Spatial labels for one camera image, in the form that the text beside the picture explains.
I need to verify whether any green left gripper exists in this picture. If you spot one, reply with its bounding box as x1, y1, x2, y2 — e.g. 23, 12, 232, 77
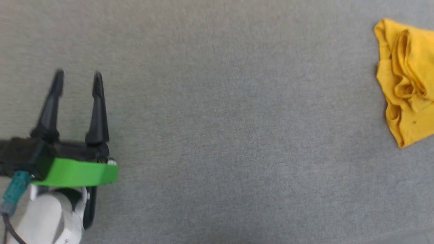
30, 69, 118, 187

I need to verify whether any yellow cotton garment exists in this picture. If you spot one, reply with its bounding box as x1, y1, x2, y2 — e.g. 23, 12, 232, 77
374, 19, 434, 148

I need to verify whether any left camera cable teal plug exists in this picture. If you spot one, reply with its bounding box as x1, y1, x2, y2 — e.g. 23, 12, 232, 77
0, 171, 32, 244

